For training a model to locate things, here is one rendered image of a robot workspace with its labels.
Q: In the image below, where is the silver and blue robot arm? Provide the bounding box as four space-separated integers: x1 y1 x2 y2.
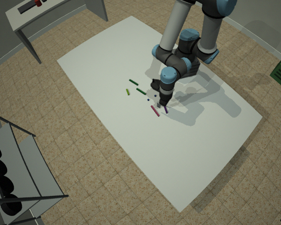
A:
152 0 237 91

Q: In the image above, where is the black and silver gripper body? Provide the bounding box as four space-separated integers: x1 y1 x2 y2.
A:
151 79 174 106

